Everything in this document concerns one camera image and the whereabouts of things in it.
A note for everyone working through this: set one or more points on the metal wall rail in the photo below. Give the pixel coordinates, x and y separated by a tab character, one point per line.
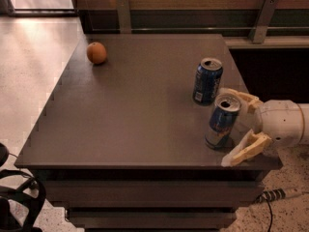
285	30

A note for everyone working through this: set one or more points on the top cabinet drawer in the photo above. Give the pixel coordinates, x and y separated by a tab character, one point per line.
152	194

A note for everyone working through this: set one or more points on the blue Pepsi can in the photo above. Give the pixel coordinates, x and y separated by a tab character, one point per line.
207	80

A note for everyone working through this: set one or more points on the cabinet drawer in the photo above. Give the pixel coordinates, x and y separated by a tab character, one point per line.
151	220
152	194

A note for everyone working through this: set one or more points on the lower cabinet drawer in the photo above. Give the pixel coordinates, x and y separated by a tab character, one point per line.
151	220

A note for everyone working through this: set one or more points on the left metal wall bracket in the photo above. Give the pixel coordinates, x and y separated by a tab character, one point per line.
123	12

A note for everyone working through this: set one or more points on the right metal wall bracket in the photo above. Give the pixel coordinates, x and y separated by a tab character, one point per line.
258	33

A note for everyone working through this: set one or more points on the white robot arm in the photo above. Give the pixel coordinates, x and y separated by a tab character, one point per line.
247	121

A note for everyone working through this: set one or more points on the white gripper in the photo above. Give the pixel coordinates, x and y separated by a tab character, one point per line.
281	121

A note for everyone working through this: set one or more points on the Red Bull can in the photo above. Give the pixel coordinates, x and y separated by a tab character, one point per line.
226	111

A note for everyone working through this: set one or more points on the metal wall bracket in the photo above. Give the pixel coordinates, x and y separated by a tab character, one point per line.
123	12
258	33

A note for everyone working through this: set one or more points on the orange fruit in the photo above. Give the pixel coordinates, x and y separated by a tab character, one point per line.
96	53

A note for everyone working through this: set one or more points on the dark grey drawer cabinet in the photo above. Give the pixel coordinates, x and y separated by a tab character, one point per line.
134	119

